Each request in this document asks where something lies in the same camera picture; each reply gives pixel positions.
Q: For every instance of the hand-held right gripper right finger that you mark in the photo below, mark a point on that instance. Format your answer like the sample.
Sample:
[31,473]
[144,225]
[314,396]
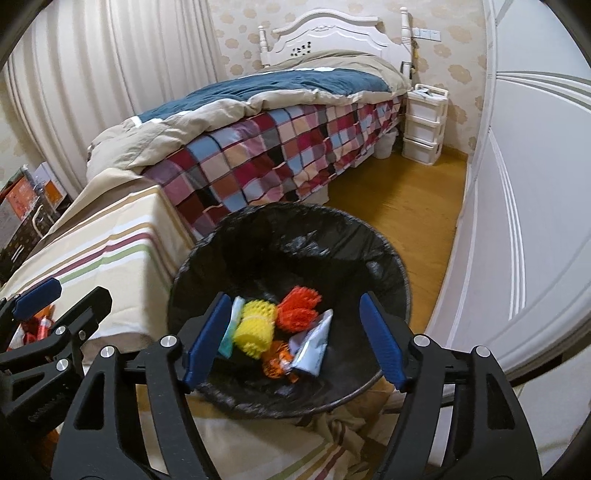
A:
[383,341]

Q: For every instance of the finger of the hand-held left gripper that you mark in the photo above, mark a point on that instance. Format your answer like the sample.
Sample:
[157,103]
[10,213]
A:
[87,307]
[39,293]

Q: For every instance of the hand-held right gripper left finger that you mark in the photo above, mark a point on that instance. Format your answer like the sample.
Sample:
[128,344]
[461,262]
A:
[207,341]

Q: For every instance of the small white blue packet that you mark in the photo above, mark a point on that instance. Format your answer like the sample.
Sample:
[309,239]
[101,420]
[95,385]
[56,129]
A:
[229,332]

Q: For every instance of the red orange tube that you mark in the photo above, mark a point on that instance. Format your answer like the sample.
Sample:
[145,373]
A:
[45,325]

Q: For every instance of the shiny red wrapper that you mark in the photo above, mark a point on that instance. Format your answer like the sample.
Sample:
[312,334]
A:
[30,326]

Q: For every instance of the yellow foam fruit net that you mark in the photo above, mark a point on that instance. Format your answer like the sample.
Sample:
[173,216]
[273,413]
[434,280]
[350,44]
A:
[254,330]

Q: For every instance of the white tissue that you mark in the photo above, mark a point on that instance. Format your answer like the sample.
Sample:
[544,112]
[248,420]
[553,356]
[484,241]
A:
[17,340]

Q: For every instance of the white toothpaste tube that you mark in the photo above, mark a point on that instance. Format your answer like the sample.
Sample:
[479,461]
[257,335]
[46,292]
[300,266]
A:
[314,346]

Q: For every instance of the orange snack wrapper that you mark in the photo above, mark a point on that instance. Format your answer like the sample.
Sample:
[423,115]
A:
[279,362]

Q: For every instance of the orange-red foam fruit net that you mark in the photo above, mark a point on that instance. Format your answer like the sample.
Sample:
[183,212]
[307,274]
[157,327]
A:
[298,309]

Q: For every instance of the black lined trash bin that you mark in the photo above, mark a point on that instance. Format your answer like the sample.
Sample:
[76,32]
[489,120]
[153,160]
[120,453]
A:
[300,249]

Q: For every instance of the dark patterned storage box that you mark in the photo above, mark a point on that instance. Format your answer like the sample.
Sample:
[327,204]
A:
[21,249]

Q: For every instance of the striped tablecloth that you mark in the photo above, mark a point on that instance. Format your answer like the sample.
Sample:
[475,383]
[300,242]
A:
[115,240]

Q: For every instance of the white and orange cardboard box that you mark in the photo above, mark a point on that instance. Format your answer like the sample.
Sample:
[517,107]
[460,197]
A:
[51,182]

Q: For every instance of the small white bin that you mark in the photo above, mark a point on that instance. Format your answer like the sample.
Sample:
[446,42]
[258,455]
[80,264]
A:
[385,147]

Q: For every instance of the checkered bedsheet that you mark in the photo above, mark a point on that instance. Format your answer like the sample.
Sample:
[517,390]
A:
[277,152]

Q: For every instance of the white plastic drawer unit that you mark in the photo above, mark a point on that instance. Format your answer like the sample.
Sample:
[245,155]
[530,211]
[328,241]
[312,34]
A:
[422,134]

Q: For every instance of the white panelled door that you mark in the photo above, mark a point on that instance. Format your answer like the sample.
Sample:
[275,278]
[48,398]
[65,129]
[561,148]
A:
[531,184]

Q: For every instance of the beige striped curtain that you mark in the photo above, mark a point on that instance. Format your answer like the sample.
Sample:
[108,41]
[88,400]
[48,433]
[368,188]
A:
[115,69]

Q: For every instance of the white papers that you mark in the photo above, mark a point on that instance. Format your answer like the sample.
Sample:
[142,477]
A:
[427,93]

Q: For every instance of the bed with plaid sheet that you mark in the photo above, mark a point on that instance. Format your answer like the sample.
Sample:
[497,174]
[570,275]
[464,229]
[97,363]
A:
[277,87]

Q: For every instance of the white wall switch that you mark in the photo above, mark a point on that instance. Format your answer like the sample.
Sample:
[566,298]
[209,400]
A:
[425,33]

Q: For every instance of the white wooden bed frame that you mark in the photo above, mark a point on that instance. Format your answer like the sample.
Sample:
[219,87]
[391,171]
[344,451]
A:
[332,34]

